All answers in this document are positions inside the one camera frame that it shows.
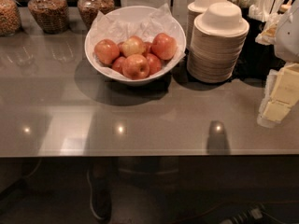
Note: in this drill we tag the yellow-red top apple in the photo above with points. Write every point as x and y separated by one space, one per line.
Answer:
133 45

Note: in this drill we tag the small front left apple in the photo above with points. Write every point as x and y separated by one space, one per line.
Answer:
118 63

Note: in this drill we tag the right glass cereal jar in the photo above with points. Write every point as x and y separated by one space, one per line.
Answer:
88 9

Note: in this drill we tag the black cutlery tray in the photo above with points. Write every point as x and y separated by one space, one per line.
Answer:
255 60

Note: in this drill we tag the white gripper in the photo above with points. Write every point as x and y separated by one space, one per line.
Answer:
288 37

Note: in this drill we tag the back stack paper bowls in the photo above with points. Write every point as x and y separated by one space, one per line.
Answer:
196 8

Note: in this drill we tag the front stack paper bowls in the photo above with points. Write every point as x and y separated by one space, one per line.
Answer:
218 36

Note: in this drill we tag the left glass cereal jar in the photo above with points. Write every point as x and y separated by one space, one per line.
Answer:
10 18

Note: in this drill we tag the middle glass cereal jar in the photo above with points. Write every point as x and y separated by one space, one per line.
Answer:
52 16

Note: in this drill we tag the hidden back red apple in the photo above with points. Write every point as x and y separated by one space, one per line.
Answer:
147 48

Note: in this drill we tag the black and white shoe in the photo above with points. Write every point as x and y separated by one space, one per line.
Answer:
100 198

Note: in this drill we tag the white ceramic bowl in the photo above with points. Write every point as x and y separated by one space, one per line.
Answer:
106 69

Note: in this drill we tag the glass cereal jar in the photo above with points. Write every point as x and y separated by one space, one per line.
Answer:
52 16
10 18
88 9

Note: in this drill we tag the stack paper bowls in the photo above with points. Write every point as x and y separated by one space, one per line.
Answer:
218 36
196 8

